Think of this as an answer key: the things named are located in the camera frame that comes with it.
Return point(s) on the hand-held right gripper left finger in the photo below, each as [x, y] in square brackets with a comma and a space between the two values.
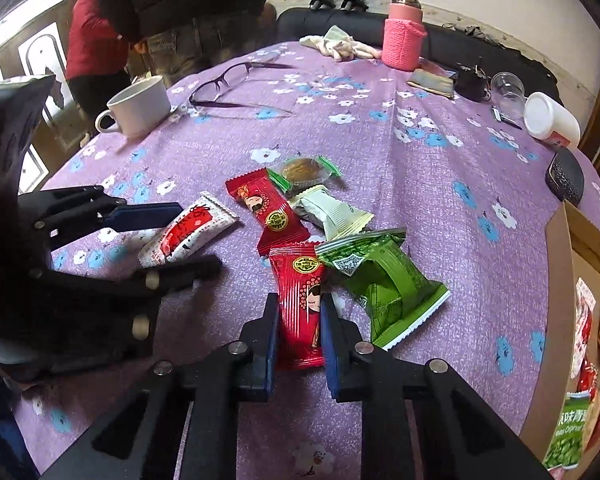
[265, 360]

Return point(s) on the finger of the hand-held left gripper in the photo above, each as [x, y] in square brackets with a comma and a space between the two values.
[190, 270]
[140, 215]

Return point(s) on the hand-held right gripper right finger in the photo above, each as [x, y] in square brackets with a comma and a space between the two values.
[330, 360]

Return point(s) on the white red snack packet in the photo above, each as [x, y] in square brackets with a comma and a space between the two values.
[190, 230]

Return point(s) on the red figure-print snack packet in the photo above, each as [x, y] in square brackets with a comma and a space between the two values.
[260, 205]
[300, 300]

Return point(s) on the cream snack packet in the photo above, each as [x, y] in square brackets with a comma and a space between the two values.
[335, 215]

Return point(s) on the shallow cardboard box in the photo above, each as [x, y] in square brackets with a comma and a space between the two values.
[555, 270]

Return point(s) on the green snack packet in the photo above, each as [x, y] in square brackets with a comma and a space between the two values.
[385, 285]

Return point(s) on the white mug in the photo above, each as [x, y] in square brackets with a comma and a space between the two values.
[140, 105]

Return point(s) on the purple eyeglasses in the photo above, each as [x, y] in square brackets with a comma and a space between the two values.
[205, 104]

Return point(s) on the clear green-edged cake packet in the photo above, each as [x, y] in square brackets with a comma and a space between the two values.
[297, 170]

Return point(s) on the purple floral tablecloth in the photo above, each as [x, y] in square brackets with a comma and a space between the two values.
[455, 260]

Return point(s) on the white panelled door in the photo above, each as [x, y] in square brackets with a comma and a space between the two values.
[40, 55]

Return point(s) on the black sofa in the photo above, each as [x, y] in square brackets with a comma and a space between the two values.
[305, 25]

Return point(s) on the white cloth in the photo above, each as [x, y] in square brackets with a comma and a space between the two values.
[340, 45]

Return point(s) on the black clamp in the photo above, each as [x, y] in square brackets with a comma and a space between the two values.
[322, 1]
[354, 2]

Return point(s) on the black glasses case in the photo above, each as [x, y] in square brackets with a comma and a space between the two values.
[565, 177]

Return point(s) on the metal nail clipper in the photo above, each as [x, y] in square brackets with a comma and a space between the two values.
[505, 116]

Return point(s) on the pink knit-sleeved bottle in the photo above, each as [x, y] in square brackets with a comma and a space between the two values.
[402, 42]

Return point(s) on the clear plastic cup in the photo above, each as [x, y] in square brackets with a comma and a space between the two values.
[507, 90]

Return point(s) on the white plastic jar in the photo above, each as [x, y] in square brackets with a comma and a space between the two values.
[550, 120]

